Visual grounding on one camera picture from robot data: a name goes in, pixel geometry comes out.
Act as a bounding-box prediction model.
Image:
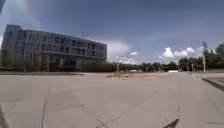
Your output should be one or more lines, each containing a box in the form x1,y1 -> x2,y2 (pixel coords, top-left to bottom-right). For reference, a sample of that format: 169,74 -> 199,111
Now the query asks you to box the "grey paved plaza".
0,71 -> 224,128

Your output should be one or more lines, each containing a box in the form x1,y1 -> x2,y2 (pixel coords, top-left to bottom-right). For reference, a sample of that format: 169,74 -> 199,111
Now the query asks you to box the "large grey multi-storey building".
0,23 -> 108,73

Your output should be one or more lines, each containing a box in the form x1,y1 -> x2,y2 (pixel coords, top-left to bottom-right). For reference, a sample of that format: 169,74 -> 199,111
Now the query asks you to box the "row of trees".
83,42 -> 224,73

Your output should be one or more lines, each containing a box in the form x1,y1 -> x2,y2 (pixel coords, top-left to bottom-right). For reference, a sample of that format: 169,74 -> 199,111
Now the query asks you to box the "lamp pole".
201,41 -> 207,75

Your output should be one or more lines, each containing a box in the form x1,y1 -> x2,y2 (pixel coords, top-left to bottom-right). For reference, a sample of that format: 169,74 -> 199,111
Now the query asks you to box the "dark kerb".
201,77 -> 224,92

